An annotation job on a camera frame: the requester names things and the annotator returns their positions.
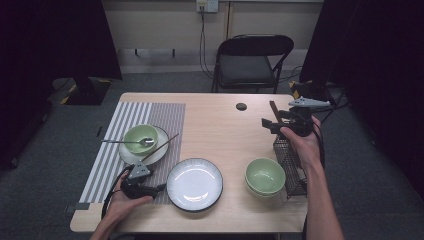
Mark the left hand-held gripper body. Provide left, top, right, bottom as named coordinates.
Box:
left=120, top=160, right=157, bottom=201

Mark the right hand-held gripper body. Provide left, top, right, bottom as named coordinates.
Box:
left=279, top=96, right=332, bottom=139

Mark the brown wooden chopstick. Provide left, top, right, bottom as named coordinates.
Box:
left=269, top=100, right=283, bottom=125
left=142, top=133, right=180, bottom=163
left=268, top=100, right=283, bottom=125

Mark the white plate black rim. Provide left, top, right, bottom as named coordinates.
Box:
left=118, top=124, right=171, bottom=167
left=166, top=157, right=224, bottom=213

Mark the metal spoon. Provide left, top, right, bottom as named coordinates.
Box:
left=100, top=137, right=156, bottom=148

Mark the black wire cutlery rack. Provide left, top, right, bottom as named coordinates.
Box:
left=272, top=134, right=309, bottom=200

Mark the light green bowl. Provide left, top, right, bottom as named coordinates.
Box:
left=244, top=157, right=287, bottom=196
left=123, top=124, right=160, bottom=156
left=246, top=184, right=285, bottom=199

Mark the person's left hand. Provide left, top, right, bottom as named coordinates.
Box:
left=100, top=172, right=155, bottom=232

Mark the person's right hand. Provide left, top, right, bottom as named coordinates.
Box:
left=279, top=115, right=321, bottom=170

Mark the black stand base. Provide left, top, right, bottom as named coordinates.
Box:
left=49, top=76, right=113, bottom=107
left=289, top=79, right=334, bottom=107

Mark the grey tape strip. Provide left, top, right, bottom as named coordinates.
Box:
left=64, top=202, right=91, bottom=214

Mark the black folding chair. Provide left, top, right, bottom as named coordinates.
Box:
left=210, top=33, right=295, bottom=94

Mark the striped woven placemat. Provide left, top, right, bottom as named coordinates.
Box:
left=79, top=101, right=187, bottom=205

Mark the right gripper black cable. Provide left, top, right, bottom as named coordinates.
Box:
left=311, top=121, right=327, bottom=168

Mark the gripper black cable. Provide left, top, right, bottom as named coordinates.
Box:
left=311, top=121, right=327, bottom=168
left=101, top=165, right=132, bottom=219

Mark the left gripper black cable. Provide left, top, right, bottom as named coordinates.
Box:
left=101, top=165, right=132, bottom=219

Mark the black floor cable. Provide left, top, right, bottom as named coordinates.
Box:
left=313, top=84, right=351, bottom=123

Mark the black socket cable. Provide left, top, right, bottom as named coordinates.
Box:
left=198, top=6, right=215, bottom=80

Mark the white wall power socket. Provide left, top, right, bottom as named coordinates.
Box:
left=195, top=0, right=219, bottom=14

